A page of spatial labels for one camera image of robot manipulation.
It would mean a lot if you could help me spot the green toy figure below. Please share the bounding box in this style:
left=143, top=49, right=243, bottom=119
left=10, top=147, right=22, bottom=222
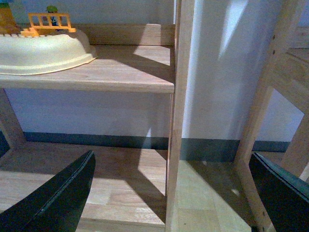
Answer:
left=46, top=5, right=60, bottom=32

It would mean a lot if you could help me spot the wooden shelf unit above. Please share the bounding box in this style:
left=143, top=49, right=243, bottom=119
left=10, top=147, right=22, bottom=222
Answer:
left=234, top=0, right=309, bottom=232
left=0, top=0, right=195, bottom=232

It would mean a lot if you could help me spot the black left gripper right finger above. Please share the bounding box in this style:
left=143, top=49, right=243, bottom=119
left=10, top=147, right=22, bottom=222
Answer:
left=249, top=153, right=309, bottom=232

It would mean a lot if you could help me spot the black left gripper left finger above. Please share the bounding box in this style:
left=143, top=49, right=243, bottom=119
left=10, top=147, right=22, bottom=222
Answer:
left=0, top=150, right=96, bottom=232

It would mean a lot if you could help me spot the cream plastic toy base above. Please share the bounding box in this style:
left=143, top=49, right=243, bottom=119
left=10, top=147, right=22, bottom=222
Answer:
left=0, top=30, right=97, bottom=75

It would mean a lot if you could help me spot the orange toy fence piece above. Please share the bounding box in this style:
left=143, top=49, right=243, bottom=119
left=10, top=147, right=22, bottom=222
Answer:
left=21, top=13, right=76, bottom=37

